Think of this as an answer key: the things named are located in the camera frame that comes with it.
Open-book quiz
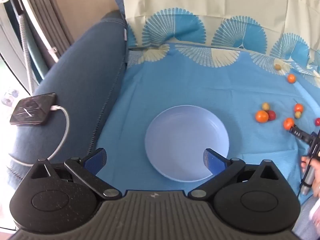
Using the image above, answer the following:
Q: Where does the braided steamer hose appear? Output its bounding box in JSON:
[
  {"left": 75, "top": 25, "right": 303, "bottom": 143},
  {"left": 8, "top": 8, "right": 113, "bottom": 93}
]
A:
[{"left": 17, "top": 12, "right": 35, "bottom": 93}]

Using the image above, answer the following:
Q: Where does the grey curtain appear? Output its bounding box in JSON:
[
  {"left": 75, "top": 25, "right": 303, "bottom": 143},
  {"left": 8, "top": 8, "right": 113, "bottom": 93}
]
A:
[{"left": 24, "top": 0, "right": 75, "bottom": 63}]

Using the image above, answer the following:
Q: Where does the light blue round plate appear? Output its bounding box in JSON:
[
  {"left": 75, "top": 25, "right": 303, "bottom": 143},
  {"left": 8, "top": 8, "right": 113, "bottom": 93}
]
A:
[{"left": 144, "top": 105, "right": 230, "bottom": 182}]

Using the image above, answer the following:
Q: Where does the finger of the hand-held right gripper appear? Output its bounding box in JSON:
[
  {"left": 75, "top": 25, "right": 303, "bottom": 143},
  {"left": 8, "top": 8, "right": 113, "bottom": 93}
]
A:
[{"left": 289, "top": 126, "right": 306, "bottom": 141}]

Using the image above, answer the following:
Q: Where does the person's right hand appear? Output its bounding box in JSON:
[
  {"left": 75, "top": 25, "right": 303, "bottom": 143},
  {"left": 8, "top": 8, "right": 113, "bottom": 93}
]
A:
[{"left": 301, "top": 155, "right": 320, "bottom": 195}]

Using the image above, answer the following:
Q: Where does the white garment steamer pole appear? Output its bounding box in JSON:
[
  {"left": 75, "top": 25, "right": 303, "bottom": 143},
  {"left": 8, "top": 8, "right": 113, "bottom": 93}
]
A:
[{"left": 15, "top": 0, "right": 59, "bottom": 62}]

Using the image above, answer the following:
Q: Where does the white charging cable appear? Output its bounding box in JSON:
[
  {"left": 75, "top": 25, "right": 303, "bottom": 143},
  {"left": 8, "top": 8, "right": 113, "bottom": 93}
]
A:
[{"left": 9, "top": 105, "right": 70, "bottom": 167}]

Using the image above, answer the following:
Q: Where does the white window frame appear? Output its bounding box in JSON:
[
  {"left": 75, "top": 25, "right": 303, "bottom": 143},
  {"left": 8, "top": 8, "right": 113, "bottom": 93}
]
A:
[{"left": 0, "top": 12, "right": 30, "bottom": 93}]

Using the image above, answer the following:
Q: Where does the black smartphone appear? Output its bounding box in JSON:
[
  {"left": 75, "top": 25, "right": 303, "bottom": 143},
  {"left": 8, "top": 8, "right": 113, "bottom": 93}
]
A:
[{"left": 9, "top": 93, "right": 57, "bottom": 126}]

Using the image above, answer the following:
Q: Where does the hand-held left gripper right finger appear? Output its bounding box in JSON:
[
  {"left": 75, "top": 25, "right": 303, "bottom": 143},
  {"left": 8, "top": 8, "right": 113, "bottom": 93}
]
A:
[{"left": 187, "top": 149, "right": 284, "bottom": 200}]

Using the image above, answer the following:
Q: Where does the blue fan-printed blanket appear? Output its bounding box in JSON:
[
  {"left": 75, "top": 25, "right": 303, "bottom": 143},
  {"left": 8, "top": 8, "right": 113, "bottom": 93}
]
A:
[{"left": 95, "top": 0, "right": 320, "bottom": 205}]

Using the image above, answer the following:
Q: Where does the blue fabric sofa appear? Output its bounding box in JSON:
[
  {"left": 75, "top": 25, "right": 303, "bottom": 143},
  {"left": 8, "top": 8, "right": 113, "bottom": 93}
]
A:
[{"left": 5, "top": 10, "right": 128, "bottom": 205}]

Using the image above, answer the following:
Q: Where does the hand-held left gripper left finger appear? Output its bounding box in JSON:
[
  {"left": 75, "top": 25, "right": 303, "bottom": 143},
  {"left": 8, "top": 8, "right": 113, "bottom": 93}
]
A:
[{"left": 30, "top": 148, "right": 122, "bottom": 200}]

